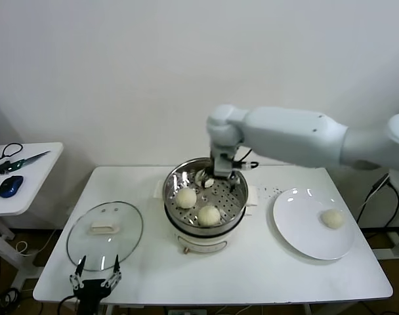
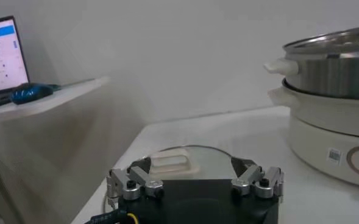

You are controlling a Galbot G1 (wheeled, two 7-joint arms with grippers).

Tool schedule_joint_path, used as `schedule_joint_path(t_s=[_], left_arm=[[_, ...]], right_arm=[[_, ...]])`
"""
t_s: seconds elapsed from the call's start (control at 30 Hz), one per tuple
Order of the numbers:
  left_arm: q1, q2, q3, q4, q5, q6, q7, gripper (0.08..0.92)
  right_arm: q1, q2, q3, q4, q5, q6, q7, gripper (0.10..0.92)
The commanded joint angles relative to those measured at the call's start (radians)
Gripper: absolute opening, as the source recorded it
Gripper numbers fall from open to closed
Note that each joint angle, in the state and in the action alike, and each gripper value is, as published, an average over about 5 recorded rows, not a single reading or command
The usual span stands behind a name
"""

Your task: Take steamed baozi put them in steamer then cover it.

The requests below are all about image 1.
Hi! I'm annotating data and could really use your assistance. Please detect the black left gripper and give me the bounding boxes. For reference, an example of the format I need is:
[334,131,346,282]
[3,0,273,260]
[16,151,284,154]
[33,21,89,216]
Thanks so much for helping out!
[69,254,123,315]

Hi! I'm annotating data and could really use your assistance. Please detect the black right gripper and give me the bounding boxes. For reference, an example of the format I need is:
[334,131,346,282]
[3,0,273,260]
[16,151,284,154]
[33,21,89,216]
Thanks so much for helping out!
[194,151,240,195]

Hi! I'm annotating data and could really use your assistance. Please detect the round glass pot lid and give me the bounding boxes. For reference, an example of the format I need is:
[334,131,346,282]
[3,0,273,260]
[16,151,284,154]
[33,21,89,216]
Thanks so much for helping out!
[66,200,144,272]

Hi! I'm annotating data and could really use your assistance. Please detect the stainless steel steamer basket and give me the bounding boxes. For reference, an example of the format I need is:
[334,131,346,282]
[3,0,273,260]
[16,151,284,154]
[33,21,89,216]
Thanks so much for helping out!
[153,157,260,236]

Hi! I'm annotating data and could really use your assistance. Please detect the scattered dark crumbs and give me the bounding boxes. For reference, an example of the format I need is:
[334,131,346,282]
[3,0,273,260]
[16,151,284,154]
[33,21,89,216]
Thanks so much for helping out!
[254,184,282,199]

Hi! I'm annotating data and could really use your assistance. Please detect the round white plate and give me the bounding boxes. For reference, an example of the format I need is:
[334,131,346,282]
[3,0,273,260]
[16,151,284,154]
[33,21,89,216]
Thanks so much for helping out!
[272,187,356,261]

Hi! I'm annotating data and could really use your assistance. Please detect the white side table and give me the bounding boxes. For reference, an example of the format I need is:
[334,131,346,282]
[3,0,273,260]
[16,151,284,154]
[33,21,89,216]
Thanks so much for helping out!
[0,142,64,283]

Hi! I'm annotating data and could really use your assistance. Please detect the blue computer mouse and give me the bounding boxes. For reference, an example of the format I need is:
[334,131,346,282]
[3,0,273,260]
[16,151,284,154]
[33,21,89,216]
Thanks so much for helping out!
[0,175,24,199]

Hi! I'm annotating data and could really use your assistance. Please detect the white stand base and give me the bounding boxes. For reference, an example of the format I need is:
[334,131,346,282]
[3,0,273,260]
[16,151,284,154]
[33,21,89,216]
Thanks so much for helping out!
[363,229,399,261]

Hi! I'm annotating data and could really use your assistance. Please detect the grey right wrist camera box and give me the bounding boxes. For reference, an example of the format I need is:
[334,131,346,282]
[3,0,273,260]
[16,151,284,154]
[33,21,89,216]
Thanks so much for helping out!
[214,154,236,178]

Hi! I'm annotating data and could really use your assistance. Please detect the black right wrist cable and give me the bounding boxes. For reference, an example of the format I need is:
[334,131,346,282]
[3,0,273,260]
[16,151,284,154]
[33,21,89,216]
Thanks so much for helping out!
[232,147,260,171]

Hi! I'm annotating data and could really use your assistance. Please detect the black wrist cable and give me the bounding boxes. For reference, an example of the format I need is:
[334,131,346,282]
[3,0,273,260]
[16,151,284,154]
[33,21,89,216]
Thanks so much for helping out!
[56,294,81,315]
[232,147,260,171]

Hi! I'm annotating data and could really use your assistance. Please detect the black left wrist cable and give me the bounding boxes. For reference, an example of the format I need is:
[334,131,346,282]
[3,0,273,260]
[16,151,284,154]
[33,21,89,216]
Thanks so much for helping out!
[56,294,81,315]

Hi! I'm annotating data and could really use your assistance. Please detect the white floor cable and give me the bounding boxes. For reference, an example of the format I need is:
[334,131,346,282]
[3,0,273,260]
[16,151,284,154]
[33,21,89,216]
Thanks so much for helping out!
[14,229,58,259]

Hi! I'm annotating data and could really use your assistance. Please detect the black floor cable bundle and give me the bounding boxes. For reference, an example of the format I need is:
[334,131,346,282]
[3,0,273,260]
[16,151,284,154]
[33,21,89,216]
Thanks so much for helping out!
[0,287,22,312]

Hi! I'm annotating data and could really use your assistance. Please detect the green handled scissors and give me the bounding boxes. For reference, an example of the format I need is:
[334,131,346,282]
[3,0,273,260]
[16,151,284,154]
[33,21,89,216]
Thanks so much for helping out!
[0,150,51,175]

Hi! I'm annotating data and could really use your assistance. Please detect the black looped cable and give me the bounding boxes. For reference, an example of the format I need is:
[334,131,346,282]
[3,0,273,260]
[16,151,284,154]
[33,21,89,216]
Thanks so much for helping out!
[0,142,23,165]

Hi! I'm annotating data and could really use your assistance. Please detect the black hanging power cable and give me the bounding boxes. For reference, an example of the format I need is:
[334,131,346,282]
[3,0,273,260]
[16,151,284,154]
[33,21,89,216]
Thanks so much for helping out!
[355,172,399,230]

